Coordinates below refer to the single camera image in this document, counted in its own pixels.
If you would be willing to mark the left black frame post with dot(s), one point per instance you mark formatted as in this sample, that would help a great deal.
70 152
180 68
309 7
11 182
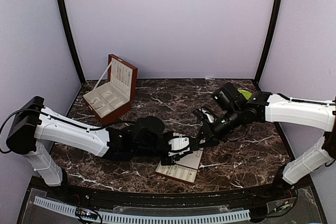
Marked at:
70 40

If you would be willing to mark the black frame post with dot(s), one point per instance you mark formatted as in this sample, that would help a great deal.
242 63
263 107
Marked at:
268 41
70 40

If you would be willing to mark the red wooden jewelry box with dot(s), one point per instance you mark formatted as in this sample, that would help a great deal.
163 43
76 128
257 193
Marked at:
111 100

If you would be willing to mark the black front table rail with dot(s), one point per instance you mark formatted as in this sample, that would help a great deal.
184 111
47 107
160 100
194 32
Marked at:
90 197

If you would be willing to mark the white slotted cable duct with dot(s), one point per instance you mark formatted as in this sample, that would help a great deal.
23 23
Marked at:
142 215

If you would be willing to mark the flat white jewelry tray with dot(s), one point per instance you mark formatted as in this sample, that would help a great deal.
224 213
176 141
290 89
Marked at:
184 171

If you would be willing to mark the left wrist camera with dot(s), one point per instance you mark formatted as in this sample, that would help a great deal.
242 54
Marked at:
179 144

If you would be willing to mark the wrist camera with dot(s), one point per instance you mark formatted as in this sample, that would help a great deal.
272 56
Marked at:
179 144
205 114

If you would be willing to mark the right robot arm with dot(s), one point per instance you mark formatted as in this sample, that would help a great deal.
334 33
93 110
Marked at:
269 107

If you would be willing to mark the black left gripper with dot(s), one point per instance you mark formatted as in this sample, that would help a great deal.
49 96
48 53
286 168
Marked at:
176 158

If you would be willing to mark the green plate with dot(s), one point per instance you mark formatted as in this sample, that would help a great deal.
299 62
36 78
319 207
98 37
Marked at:
245 93

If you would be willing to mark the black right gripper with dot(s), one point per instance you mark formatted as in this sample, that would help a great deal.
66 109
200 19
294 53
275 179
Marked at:
212 138

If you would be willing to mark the right black frame post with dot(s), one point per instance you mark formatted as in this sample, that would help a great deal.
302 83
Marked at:
268 41

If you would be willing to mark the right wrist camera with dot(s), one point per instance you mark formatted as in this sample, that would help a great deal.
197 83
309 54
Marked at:
205 114

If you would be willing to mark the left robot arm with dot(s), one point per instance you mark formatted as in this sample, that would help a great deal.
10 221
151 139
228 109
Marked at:
35 123

